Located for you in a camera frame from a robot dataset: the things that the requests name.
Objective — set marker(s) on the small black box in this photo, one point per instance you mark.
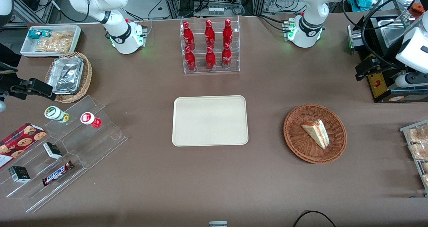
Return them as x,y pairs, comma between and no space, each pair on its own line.
52,150
19,174

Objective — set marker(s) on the clear bag of crackers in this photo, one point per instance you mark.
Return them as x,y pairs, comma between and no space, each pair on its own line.
63,35
53,45

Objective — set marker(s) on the oval light wicker basket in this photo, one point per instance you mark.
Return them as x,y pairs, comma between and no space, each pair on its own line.
87,73

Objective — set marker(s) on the red cookie box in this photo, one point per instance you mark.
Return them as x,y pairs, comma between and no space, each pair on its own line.
20,141

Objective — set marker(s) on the orange fried food piece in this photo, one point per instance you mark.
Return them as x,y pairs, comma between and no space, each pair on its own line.
418,8

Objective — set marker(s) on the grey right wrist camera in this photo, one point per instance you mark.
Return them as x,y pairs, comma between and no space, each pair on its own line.
2,106

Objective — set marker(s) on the round brown wicker basket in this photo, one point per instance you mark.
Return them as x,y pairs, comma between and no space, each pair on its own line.
297,136

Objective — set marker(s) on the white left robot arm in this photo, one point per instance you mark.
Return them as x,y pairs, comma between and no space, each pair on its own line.
311,6

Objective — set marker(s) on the aluminium foil container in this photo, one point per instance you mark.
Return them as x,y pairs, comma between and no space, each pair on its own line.
65,75

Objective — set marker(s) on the small grey white box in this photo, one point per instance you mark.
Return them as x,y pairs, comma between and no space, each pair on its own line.
218,224

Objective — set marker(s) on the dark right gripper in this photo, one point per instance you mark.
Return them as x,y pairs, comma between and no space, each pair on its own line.
7,84

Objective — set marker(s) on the black food warmer case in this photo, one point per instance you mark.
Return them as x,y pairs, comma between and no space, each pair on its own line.
381,91

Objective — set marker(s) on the grey bread rack tray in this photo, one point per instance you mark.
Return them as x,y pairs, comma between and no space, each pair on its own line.
403,130

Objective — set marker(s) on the Snickers chocolate bar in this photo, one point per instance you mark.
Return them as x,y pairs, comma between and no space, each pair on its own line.
56,174

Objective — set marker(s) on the clear acrylic bottle rack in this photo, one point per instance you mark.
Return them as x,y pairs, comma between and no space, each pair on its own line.
235,46

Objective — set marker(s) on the teal plastic bag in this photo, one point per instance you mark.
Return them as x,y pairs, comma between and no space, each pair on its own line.
364,1

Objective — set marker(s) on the white rectangular snack bin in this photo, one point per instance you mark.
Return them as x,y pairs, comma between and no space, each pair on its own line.
28,48

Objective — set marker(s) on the cream plastic tray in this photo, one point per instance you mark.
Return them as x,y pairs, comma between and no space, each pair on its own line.
210,120

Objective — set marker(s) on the green white yogurt bottle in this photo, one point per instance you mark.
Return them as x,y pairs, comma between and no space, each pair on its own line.
53,112

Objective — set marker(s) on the red Coca-Cola bottle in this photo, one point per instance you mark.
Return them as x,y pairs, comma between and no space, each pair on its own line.
188,34
190,60
227,33
210,59
226,58
209,33

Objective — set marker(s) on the stainless steel food pan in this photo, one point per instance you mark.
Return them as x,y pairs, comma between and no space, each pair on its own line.
393,33

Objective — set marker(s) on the clear acrylic stepped stand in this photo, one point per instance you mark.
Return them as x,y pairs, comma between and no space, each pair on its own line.
107,133
36,197

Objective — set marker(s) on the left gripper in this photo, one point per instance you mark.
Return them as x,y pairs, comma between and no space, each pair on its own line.
389,57

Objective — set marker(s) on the red white yogurt bottle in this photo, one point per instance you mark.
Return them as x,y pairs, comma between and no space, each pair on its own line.
87,118

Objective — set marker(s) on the bagged bread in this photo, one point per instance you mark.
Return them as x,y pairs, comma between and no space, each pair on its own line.
425,167
425,179
419,135
420,151

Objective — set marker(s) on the small white terminal block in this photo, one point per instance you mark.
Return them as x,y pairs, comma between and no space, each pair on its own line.
215,10

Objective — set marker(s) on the triangular sandwich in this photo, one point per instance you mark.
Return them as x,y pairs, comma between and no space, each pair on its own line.
317,133

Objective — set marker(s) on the teal snack packet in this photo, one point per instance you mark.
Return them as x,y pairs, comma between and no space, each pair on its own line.
35,34

